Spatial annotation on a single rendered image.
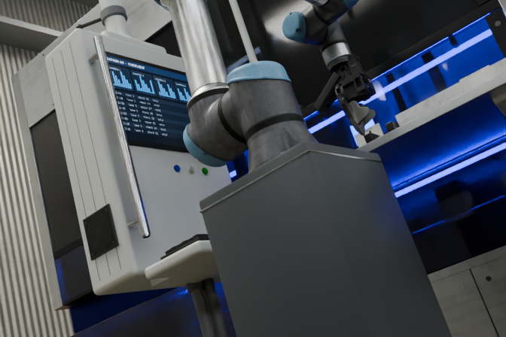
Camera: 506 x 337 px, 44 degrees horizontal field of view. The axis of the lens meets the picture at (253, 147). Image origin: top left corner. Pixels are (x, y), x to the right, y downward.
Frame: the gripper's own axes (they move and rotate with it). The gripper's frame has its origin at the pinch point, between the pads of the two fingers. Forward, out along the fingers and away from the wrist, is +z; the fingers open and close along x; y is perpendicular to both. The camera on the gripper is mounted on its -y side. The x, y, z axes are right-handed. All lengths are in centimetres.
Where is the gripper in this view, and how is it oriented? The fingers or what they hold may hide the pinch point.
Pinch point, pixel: (359, 132)
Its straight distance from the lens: 167.4
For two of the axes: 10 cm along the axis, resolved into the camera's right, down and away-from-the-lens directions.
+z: 2.9, 8.9, -3.5
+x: 5.8, 1.3, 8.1
